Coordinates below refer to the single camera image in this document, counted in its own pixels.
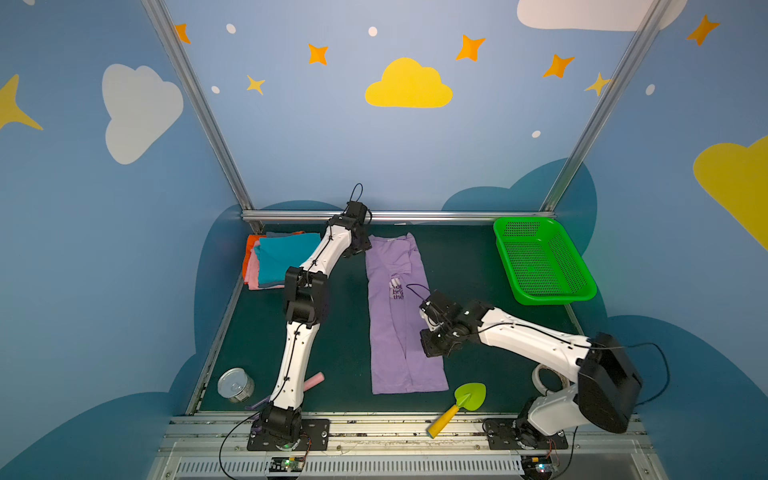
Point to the aluminium front rail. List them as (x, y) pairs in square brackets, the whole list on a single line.
[(396, 446)]

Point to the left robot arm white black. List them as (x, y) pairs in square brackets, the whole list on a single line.
[(306, 305)]

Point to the aluminium frame post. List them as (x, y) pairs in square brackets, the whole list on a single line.
[(162, 22), (636, 51)]

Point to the left circuit board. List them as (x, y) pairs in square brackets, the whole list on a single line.
[(286, 465)]

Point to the pink folded t shirt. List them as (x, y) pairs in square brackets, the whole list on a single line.
[(252, 277)]

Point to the aluminium frame right post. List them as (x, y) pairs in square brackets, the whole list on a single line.
[(636, 51)]

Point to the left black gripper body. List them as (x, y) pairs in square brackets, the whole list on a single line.
[(358, 241)]

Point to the orange folded t shirt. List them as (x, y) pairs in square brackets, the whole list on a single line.
[(251, 242)]

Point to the right circuit board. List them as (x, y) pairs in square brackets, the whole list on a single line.
[(536, 468)]

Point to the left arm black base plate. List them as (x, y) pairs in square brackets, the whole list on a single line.
[(314, 434)]

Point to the white tape roll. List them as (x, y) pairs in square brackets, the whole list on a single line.
[(541, 387)]

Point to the aluminium frame left post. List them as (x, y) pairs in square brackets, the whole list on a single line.
[(162, 22)]

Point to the aluminium frame back bar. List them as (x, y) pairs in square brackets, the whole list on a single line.
[(389, 217)]

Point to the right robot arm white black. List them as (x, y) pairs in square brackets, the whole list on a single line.
[(601, 385)]

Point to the teal folded t shirt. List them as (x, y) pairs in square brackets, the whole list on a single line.
[(277, 254)]

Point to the green yellow toy shovel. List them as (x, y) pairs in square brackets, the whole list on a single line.
[(469, 397)]

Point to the purple t shirt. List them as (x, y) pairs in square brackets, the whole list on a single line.
[(397, 285)]

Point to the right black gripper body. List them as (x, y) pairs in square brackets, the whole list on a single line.
[(435, 330)]

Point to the circuit board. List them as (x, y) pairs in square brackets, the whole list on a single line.
[(286, 465), (536, 468)]

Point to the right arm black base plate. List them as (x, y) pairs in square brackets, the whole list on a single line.
[(514, 434)]

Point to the green plastic perforated basket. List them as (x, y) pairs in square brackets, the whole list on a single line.
[(541, 262)]

